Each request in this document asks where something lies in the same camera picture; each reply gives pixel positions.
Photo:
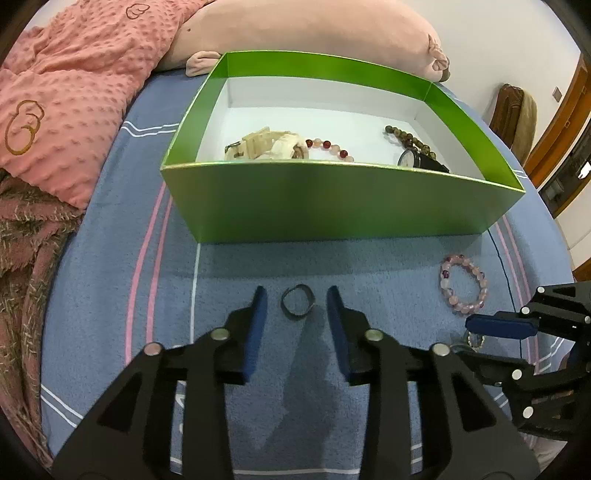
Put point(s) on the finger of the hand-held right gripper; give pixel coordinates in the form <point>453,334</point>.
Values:
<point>501,325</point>
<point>521,383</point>

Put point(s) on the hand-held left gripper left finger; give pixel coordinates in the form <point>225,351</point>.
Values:
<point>256,332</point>

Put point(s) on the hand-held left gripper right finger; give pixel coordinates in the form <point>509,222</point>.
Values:
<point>339,332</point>

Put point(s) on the green cardboard box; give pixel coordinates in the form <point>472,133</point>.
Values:
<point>323,207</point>

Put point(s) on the black watch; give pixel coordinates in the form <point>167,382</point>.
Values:
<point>425,161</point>

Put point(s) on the white watch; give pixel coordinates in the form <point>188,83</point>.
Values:
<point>272,145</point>

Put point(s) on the blue striped bedsheet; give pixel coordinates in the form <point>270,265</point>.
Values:
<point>120,230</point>

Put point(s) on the beige cloth on chair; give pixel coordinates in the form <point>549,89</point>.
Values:
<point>526,124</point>

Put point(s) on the brown fuzzy blanket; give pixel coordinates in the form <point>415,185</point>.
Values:
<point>27,258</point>

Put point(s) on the pink plush pig pillow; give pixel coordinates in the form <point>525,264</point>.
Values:
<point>300,27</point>

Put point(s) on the pink dotted blanket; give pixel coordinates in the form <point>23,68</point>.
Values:
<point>78,78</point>

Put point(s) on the wooden door frame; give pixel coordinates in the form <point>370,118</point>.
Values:
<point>561,138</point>

